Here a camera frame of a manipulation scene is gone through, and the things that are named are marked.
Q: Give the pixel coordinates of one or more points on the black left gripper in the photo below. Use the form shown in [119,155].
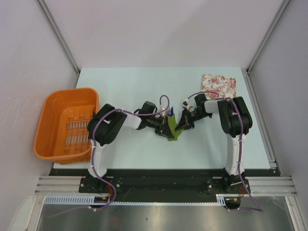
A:
[163,128]

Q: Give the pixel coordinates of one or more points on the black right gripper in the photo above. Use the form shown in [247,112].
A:
[182,125]

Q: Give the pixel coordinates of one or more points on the green paper napkin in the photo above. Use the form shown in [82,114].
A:
[172,124]

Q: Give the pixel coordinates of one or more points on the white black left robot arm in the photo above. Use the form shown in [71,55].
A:
[105,125]

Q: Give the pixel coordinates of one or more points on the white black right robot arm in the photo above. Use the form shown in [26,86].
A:
[235,121]

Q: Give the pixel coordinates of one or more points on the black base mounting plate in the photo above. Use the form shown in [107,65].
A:
[166,186]

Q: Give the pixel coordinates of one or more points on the floral patterned tray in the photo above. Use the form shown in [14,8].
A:
[218,86]

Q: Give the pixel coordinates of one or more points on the orange plastic basket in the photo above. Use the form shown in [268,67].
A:
[62,135]

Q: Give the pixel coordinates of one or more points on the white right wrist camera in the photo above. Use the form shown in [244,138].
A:
[187,105]

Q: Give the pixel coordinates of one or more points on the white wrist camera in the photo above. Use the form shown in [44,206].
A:
[187,105]
[163,108]

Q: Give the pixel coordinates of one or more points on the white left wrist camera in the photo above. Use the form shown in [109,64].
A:
[163,108]

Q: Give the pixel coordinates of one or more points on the white slotted cable duct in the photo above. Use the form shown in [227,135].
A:
[98,200]

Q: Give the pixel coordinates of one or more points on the aluminium front rail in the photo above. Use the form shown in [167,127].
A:
[260,186]

